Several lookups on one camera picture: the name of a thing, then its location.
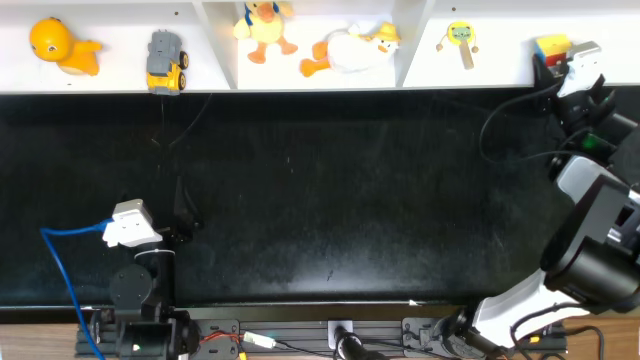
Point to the mounting rail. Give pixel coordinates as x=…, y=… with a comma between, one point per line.
x=350, y=340

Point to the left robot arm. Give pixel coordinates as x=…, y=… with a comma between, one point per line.
x=131, y=290

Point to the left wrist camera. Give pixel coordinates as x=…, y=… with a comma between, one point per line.
x=131, y=225

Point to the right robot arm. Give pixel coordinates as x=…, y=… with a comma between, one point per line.
x=590, y=250

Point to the white plush duck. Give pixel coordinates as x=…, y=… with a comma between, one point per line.
x=352, y=52

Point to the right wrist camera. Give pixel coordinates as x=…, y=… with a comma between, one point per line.
x=580, y=67

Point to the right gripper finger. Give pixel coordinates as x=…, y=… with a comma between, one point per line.
x=544, y=77

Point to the white shelf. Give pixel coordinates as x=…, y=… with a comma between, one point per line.
x=500, y=65

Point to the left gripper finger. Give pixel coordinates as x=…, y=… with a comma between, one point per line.
x=184, y=210
x=123, y=198

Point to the yellow rattle drum toy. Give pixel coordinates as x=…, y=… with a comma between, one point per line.
x=461, y=34

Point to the many-coloured puzzle cube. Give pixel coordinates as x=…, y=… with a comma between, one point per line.
x=552, y=46

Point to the yellow rubber duck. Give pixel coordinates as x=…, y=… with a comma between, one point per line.
x=55, y=45

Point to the yellow plush duck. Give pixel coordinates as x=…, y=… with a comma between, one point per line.
x=265, y=30

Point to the grey and yellow toy truck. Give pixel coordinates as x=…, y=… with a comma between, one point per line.
x=165, y=62

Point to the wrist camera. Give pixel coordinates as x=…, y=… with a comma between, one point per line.
x=580, y=67
x=131, y=225

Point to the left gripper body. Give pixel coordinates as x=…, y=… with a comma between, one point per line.
x=176, y=235

